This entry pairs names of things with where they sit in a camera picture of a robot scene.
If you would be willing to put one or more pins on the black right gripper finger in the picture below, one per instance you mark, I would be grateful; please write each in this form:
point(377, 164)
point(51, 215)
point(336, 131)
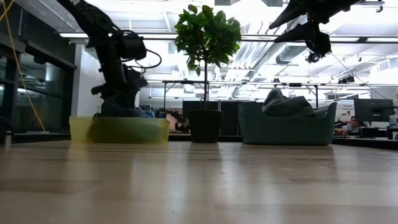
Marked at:
point(295, 14)
point(298, 35)

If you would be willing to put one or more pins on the blue denim cap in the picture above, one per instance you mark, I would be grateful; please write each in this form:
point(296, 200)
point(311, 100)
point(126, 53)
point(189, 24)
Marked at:
point(118, 110)

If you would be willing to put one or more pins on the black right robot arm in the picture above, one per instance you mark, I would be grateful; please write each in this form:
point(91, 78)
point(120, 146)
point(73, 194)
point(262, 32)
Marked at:
point(349, 2)

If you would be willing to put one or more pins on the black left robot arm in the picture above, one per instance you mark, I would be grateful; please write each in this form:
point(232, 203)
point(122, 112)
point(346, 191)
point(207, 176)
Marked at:
point(93, 21)

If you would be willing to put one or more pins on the black overhead rack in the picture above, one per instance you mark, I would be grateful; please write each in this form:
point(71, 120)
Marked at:
point(183, 82)

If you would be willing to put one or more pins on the yellow translucent plastic bin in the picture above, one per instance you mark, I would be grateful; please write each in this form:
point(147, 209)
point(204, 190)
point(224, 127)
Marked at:
point(81, 130)

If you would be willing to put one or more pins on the long ceiling light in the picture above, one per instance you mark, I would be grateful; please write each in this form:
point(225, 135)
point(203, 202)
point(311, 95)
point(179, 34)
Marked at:
point(74, 35)

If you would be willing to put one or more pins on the white poster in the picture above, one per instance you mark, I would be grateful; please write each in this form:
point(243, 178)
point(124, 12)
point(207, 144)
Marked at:
point(345, 110)

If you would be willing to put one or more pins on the green leafy potted tree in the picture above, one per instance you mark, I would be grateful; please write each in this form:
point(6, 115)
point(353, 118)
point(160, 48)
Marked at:
point(206, 34)

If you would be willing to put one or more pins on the black plant pot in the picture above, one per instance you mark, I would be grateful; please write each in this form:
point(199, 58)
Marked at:
point(205, 126)

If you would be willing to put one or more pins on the teal plastic bin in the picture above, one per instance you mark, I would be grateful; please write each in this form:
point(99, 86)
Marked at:
point(286, 130)

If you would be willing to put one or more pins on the person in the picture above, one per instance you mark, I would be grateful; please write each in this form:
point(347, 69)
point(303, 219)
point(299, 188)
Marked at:
point(353, 123)

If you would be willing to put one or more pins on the black computer monitor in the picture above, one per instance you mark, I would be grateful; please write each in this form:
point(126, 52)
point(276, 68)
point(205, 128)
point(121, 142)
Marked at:
point(373, 110)

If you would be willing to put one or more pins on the black ceiling camera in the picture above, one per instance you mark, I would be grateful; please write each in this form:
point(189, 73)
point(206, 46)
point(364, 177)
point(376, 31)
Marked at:
point(313, 58)
point(346, 79)

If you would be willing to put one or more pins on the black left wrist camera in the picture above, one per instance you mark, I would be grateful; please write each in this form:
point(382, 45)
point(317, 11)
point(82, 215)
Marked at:
point(132, 46)

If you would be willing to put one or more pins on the black aluminium frame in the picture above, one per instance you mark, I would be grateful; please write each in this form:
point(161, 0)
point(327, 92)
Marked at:
point(367, 143)
point(37, 137)

